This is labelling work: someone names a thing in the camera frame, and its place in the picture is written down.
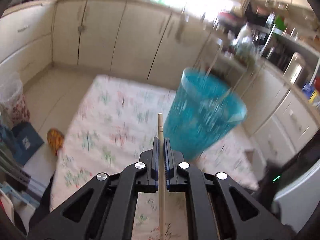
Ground wooden chopstick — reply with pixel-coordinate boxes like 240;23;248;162
158;113;165;240

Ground teal perforated plastic basket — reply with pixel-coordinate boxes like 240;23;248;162
164;68;247;160

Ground floral linen tablecloth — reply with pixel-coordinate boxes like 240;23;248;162
50;75;258;239

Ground yellow floral slipper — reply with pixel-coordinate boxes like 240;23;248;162
47;128;65;156

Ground dark blue box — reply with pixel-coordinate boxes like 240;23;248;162
12;122;44;166

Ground white thermos jug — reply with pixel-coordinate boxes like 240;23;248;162
235;22;253;51

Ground steel bread bin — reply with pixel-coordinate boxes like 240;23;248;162
284;52;310;88

